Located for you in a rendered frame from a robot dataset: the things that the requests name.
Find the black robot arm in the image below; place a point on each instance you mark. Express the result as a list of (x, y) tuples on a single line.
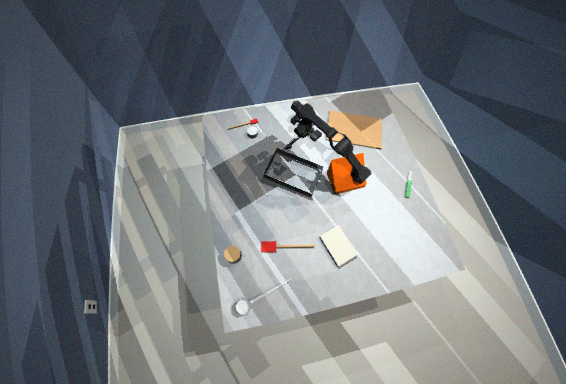
[(344, 147)]

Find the grey saucepan with long handle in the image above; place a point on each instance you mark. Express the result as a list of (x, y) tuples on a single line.
[(243, 306)]

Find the dark grey cylinder with tan top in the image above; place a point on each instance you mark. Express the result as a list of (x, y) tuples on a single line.
[(232, 254)]

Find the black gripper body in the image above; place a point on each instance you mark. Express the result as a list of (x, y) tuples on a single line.
[(315, 135)]

